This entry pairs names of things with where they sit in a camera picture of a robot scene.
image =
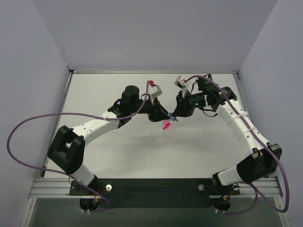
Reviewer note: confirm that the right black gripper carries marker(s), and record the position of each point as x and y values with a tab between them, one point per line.
182	106

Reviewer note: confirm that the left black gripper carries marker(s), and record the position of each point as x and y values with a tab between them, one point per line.
155	111

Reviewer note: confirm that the blue capped key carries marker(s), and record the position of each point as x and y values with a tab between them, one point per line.
172	118

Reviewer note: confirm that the pink keychain charm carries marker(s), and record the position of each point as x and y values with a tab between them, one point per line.
166	124

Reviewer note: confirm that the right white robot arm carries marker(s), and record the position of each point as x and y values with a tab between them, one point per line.
260	156

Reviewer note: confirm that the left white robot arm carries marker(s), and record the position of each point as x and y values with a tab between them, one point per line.
67	148

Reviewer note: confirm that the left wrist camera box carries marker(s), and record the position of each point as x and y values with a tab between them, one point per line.
155	91

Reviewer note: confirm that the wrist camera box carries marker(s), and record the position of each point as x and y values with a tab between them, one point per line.
181	82
155	91

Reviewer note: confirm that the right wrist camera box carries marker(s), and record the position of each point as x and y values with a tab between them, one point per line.
181	82

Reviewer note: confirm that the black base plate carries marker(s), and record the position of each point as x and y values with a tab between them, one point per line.
158	199

